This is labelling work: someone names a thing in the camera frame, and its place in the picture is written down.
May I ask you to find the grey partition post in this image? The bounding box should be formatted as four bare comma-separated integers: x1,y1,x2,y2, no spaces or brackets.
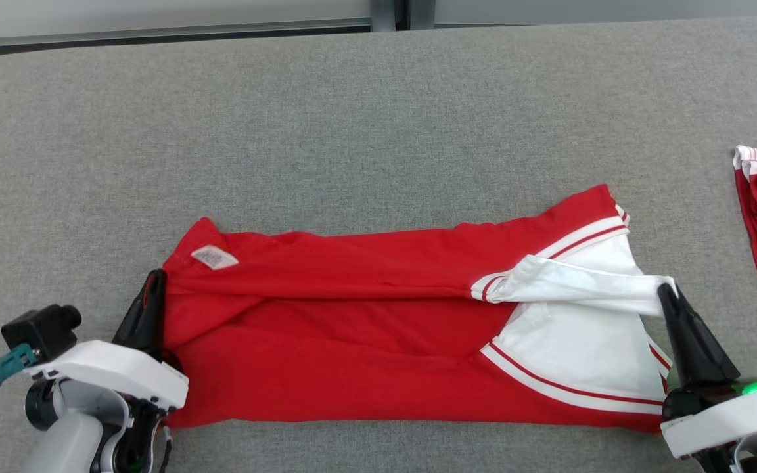
370,0,436,32

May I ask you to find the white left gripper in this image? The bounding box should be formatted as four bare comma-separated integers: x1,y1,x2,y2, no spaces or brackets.
22,269,189,412

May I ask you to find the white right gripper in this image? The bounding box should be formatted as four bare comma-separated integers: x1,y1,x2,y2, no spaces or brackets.
656,282,757,459

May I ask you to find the grey wall base rail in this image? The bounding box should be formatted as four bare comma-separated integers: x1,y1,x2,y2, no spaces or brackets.
0,18,373,51

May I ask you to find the red and white shirt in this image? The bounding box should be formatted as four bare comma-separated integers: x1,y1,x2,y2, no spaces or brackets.
158,183,679,435

